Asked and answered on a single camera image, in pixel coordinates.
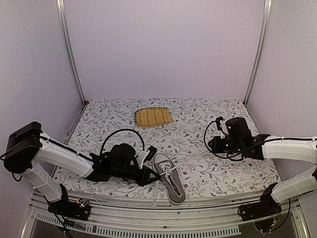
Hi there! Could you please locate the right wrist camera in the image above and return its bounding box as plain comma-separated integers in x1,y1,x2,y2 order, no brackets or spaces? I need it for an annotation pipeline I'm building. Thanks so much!
215,117,229,139

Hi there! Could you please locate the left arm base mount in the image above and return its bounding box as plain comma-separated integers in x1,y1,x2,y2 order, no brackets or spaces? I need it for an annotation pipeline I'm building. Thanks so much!
47,200,92,221

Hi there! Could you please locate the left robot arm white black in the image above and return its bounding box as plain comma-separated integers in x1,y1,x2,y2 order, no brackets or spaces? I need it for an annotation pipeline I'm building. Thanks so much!
0,121,160,215

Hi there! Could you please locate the woven bamboo tray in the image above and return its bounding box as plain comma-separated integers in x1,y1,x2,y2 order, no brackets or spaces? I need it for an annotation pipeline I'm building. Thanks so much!
134,107,173,128

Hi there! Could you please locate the grey canvas sneaker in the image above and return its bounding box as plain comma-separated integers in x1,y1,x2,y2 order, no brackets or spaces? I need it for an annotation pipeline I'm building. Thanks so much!
153,153,186,205

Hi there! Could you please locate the right black camera cable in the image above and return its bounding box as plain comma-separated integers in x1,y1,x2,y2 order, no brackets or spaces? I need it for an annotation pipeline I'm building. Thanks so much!
203,120,263,162

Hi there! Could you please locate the left aluminium frame post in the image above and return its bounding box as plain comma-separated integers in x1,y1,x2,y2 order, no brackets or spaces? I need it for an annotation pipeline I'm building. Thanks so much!
56,0,86,106

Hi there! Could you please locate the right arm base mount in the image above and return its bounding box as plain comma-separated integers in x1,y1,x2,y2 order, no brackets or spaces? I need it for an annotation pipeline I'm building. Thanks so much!
237,197,282,221

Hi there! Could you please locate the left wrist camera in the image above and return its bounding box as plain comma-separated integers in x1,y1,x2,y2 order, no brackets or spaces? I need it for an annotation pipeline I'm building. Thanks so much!
136,146,157,169

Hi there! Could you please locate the front aluminium rail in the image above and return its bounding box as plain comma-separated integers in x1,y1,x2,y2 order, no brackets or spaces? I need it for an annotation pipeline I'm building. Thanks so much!
22,192,310,238

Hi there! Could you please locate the black camera cable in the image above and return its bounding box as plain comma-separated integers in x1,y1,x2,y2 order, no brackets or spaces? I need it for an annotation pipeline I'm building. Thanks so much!
100,128,147,159
203,120,263,162

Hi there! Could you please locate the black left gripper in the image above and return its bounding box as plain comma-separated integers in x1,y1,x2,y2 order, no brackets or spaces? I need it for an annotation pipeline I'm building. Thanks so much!
111,165,161,188

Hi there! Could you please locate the left black camera cable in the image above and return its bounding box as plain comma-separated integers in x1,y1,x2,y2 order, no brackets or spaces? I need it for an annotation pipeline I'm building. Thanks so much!
100,128,147,159

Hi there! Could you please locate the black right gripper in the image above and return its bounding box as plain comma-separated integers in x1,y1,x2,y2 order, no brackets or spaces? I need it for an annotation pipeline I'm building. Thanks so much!
209,136,243,154

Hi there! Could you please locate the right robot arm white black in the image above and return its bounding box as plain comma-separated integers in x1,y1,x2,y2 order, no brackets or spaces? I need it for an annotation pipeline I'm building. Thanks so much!
204,117,317,216

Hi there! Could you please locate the right aluminium frame post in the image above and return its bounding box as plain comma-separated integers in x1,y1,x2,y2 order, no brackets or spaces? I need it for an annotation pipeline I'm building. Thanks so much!
243,0,272,108

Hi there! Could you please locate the white shoelace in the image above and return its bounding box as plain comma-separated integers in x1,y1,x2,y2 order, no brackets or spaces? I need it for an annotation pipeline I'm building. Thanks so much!
146,165,179,207

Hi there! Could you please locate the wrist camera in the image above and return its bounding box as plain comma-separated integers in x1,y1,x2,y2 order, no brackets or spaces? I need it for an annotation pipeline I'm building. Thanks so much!
136,146,157,169
215,117,229,139

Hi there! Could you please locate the aluminium frame post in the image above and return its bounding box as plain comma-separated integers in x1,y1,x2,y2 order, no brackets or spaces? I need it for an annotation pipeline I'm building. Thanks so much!
56,0,86,106
243,0,272,108

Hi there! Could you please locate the floral patterned table mat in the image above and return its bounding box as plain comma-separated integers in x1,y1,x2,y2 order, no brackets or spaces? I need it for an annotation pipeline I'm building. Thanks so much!
68,99,279,198

